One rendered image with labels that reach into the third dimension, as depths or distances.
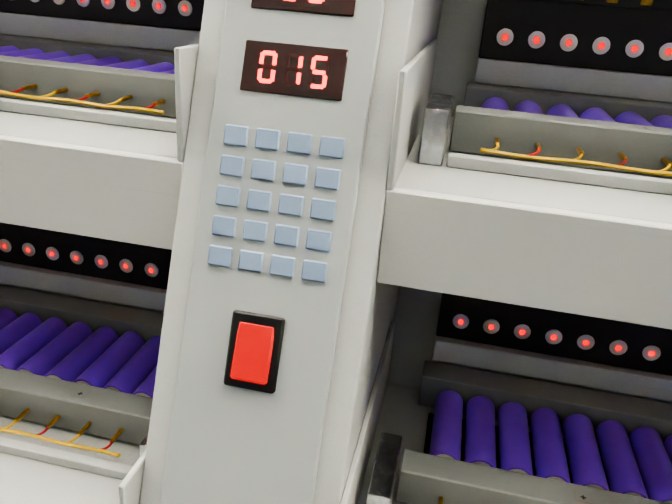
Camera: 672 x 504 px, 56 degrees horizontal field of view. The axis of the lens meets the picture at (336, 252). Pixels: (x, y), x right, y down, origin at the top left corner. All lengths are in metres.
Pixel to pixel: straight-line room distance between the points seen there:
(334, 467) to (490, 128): 0.19
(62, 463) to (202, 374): 0.13
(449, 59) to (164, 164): 0.26
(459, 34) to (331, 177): 0.25
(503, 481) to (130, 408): 0.21
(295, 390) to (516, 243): 0.12
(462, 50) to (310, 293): 0.27
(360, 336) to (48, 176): 0.17
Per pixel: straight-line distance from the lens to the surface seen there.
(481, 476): 0.37
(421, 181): 0.29
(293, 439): 0.29
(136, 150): 0.32
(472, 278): 0.28
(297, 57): 0.28
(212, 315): 0.29
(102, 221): 0.33
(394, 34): 0.29
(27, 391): 0.43
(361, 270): 0.27
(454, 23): 0.50
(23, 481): 0.40
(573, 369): 0.45
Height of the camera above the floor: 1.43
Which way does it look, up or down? 3 degrees down
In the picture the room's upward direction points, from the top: 8 degrees clockwise
